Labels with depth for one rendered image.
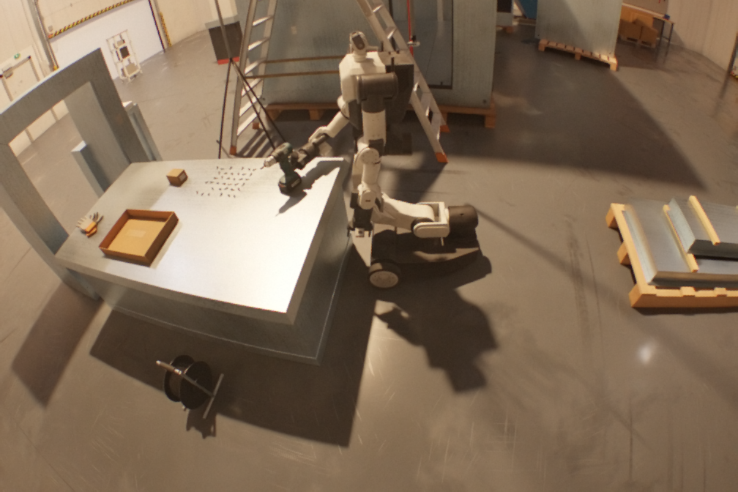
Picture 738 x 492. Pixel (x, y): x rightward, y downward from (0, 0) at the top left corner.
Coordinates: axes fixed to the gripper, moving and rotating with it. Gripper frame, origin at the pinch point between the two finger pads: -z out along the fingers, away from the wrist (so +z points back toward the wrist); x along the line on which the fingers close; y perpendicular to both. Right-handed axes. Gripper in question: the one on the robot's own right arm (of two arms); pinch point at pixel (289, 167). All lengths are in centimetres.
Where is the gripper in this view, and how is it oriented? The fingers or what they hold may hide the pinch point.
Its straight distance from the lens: 169.9
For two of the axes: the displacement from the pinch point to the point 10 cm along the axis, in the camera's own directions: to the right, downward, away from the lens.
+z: 5.6, -6.1, 5.6
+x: 8.2, 3.4, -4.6
